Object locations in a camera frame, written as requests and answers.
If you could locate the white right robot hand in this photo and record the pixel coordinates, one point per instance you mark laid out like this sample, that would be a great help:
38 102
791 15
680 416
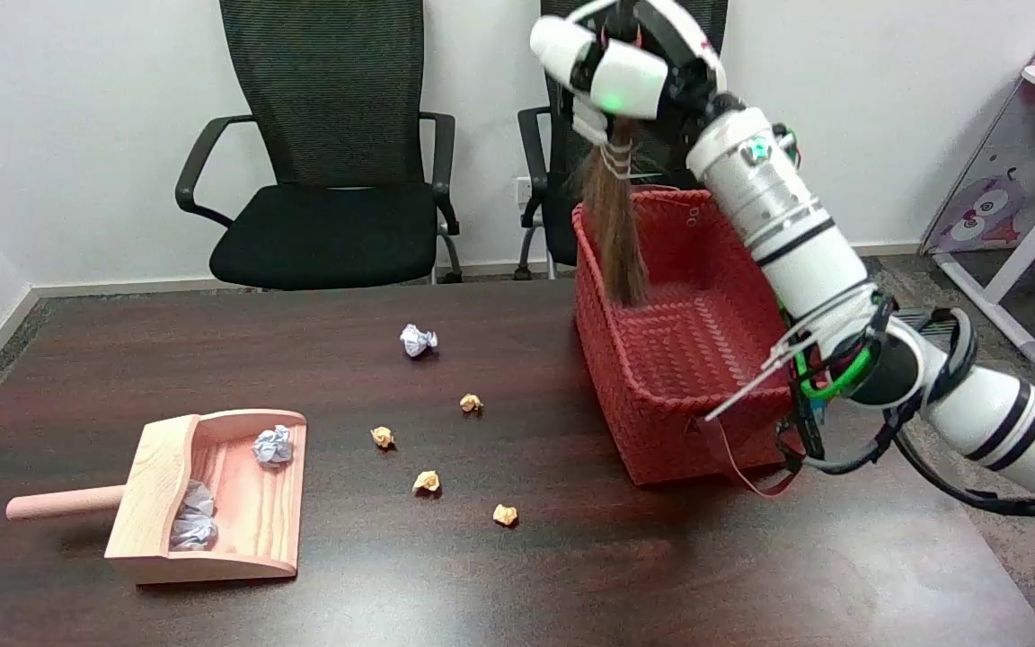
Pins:
634 76

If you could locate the brown straw hand broom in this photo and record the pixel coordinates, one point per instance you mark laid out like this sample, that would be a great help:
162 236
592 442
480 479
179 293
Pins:
621 234

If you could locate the white paper ball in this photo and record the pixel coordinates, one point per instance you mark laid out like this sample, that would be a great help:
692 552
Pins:
197 497
273 445
418 341
192 532

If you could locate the yellow paper ball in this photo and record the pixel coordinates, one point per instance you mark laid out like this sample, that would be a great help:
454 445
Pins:
426 482
471 403
382 437
505 514

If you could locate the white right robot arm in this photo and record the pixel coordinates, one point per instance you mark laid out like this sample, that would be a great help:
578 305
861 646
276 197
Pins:
805 243

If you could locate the wooden dustpan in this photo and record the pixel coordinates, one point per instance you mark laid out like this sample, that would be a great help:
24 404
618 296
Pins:
248 521

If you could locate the black mesh office chair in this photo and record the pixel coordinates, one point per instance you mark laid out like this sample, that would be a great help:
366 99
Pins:
329 234
561 238

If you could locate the red woven basket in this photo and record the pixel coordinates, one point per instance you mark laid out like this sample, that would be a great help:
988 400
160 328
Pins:
688 341

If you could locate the metal floor vent grille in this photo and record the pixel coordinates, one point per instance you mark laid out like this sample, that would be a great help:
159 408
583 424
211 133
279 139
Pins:
924 322

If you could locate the white pink children's desk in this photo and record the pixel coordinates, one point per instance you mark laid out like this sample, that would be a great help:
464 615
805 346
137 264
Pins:
989 211

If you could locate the white wall socket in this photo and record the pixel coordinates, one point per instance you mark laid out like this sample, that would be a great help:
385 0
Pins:
523 190

